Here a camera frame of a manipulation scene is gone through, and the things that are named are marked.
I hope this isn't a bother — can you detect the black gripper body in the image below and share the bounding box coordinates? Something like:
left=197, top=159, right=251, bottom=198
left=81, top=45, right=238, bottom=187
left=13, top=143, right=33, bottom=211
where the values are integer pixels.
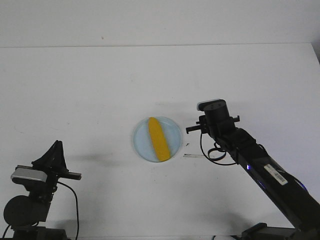
left=16, top=165, right=82, bottom=180
left=196, top=115, right=209, bottom=134

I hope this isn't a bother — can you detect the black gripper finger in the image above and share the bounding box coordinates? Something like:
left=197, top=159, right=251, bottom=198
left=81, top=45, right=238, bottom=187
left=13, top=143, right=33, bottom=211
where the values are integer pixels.
left=59, top=141, right=69, bottom=173
left=230, top=115, right=240, bottom=123
left=185, top=125, right=201, bottom=133
left=31, top=140, right=60, bottom=171

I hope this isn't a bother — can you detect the yellow toy corn cob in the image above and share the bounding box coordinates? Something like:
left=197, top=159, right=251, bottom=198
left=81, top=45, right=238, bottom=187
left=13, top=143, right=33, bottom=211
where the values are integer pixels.
left=147, top=117, right=171, bottom=162

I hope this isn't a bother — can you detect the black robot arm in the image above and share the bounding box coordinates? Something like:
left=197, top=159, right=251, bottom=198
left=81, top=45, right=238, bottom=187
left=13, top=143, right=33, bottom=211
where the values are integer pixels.
left=3, top=140, right=82, bottom=240
left=186, top=99, right=320, bottom=240

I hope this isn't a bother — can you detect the clear tape strip horizontal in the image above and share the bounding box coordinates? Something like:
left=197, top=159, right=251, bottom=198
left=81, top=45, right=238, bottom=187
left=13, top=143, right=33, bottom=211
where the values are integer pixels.
left=183, top=153, right=209, bottom=159

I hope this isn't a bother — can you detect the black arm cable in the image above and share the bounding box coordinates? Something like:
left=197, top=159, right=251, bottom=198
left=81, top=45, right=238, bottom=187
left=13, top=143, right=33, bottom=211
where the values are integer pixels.
left=57, top=181, right=80, bottom=240
left=199, top=131, right=237, bottom=166

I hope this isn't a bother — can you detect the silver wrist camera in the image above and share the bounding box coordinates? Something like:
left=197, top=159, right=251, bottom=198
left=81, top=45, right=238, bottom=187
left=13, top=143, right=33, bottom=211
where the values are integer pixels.
left=196, top=99, right=226, bottom=112

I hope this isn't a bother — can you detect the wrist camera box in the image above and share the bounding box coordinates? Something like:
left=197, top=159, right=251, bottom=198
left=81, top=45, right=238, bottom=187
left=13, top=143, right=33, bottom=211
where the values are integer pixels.
left=11, top=168, right=48, bottom=183

